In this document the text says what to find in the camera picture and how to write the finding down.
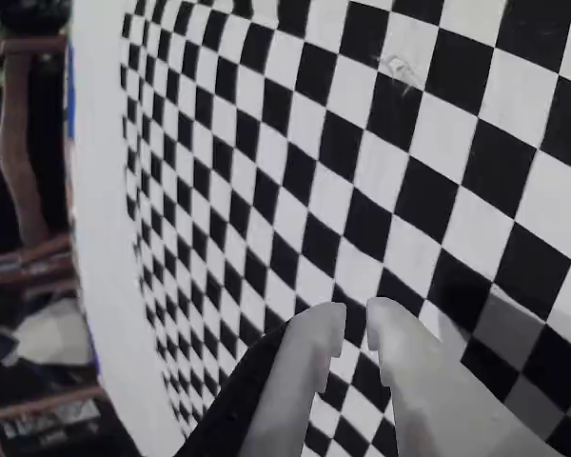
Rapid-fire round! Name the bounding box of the brown wooden chair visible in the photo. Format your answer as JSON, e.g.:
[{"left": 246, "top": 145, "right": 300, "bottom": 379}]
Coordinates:
[{"left": 0, "top": 37, "right": 75, "bottom": 268}]

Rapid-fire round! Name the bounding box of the black white checkered mat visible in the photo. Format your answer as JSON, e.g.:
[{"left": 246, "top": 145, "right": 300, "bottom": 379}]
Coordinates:
[{"left": 118, "top": 0, "right": 571, "bottom": 457}]

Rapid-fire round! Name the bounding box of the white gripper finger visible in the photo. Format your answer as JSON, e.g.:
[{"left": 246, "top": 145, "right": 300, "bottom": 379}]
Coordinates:
[{"left": 366, "top": 297, "right": 565, "bottom": 457}]

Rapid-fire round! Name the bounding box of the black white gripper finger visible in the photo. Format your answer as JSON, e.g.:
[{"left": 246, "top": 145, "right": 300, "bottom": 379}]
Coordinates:
[{"left": 173, "top": 302, "right": 347, "bottom": 457}]

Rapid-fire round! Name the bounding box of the light wooden bookshelf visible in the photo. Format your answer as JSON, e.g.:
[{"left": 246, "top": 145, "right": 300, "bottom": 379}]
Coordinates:
[{"left": 0, "top": 266, "right": 106, "bottom": 457}]

